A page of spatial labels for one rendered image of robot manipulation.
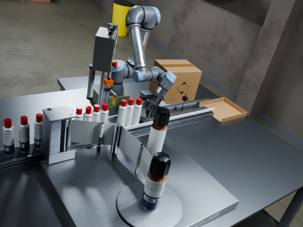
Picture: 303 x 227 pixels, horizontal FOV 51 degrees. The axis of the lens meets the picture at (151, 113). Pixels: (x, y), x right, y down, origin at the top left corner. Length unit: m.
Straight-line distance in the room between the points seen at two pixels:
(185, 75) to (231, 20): 2.69
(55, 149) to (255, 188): 1.13
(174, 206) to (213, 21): 4.05
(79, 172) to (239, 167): 0.98
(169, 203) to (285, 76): 3.14
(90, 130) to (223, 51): 3.65
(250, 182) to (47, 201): 1.13
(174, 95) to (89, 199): 1.22
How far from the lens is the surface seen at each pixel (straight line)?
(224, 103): 2.77
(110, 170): 1.68
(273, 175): 2.13
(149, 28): 2.13
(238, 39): 4.88
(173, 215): 1.52
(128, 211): 1.48
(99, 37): 1.66
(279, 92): 4.48
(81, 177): 1.62
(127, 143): 1.69
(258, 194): 1.93
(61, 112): 1.60
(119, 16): 6.53
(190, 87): 2.50
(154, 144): 1.76
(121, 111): 1.90
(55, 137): 1.59
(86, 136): 1.75
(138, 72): 1.95
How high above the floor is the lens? 1.99
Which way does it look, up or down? 30 degrees down
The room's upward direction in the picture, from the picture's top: 12 degrees clockwise
